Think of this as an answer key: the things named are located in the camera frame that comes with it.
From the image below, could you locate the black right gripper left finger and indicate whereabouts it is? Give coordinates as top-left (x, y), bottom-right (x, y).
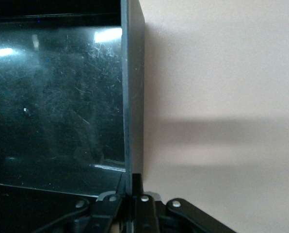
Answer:
top-left (90, 173), bottom-right (132, 233)

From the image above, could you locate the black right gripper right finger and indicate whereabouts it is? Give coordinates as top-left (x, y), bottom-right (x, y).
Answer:
top-left (131, 173), bottom-right (162, 233)

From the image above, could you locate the black plastic box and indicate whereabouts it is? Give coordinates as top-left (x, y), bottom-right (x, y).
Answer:
top-left (0, 0), bottom-right (145, 233)

